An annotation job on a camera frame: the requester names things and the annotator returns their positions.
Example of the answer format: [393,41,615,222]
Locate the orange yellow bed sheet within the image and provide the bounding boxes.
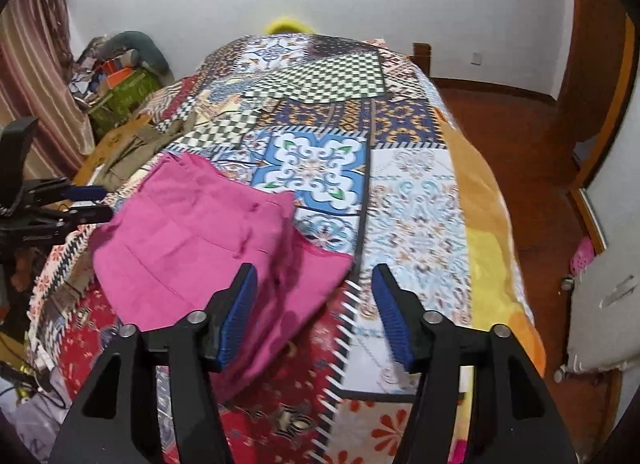
[330,104,547,464]

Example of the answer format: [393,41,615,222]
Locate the wooden bed post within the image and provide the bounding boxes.
[412,42,434,74]

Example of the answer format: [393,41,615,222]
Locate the cardboard box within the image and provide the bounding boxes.
[72,114,151,186]

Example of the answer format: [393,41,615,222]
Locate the patterned bag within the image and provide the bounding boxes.
[74,37,117,76]

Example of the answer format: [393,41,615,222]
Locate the wooden door frame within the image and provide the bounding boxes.
[552,0,640,257]

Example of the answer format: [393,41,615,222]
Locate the white cabinet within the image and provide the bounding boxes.
[556,244,640,381]

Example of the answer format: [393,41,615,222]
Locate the orange box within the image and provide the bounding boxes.
[97,62,139,91]

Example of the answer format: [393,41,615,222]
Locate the yellow plush cushion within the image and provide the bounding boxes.
[263,16,316,36]

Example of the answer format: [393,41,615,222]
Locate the green box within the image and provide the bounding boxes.
[89,69,162,138]

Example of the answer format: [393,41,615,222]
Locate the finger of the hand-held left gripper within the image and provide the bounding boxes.
[27,177,108,205]
[10,205,115,241]

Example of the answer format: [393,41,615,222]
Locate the patchwork printed blanket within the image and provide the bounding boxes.
[27,34,475,464]

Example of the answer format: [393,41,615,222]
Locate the striped brown curtain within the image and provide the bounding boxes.
[0,0,97,180]

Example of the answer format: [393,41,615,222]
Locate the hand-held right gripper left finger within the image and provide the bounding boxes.
[47,263,259,464]

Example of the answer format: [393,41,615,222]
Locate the pink slipper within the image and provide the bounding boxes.
[570,237,597,275]

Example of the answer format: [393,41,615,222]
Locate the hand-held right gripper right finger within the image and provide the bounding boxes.
[371,263,579,464]

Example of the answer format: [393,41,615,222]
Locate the pale plastic bag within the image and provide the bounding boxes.
[7,386,68,451]

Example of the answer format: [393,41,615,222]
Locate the pink pants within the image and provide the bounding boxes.
[89,151,355,402]

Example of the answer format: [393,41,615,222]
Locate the khaki clothing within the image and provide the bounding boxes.
[92,117,189,193]

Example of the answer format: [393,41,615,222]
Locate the grey-green rolled pillow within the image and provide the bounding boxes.
[102,31,170,71]

